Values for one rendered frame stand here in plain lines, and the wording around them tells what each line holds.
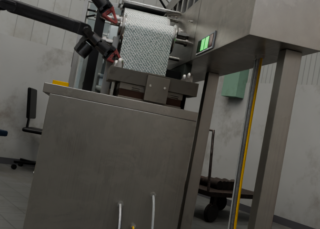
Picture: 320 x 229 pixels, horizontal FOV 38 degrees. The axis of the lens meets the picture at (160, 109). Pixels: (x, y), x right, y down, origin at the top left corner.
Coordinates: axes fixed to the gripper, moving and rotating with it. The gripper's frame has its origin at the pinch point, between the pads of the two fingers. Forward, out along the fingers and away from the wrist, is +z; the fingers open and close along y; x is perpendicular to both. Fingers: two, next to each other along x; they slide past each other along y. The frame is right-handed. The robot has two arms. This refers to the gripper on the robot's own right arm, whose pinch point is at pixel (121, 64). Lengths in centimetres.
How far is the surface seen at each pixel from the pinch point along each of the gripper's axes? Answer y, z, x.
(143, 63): 0.2, 7.6, 7.0
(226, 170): -363, 195, 39
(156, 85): 21.9, 17.3, -0.1
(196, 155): -13, 60, -8
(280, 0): 84, 24, 37
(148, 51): 0.2, 5.9, 13.2
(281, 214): -272, 247, 32
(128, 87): 19.0, 8.9, -8.3
